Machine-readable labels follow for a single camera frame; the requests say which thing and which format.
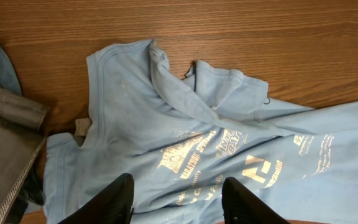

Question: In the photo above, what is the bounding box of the grey folded garment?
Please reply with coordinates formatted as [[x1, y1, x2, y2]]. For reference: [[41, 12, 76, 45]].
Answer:
[[0, 88, 48, 223]]

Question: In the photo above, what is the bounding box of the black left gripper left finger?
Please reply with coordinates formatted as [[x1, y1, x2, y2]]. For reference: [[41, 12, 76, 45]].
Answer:
[[59, 173, 134, 224]]

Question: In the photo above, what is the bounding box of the black folded garment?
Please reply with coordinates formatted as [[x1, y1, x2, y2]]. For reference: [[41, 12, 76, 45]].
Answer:
[[5, 168, 45, 224]]

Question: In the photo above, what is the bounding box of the light blue printed t-shirt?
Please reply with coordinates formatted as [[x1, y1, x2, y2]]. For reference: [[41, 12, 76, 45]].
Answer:
[[44, 40, 358, 223]]

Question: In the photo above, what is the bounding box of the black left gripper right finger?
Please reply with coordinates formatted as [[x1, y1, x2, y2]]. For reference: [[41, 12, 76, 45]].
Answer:
[[222, 177, 290, 224]]

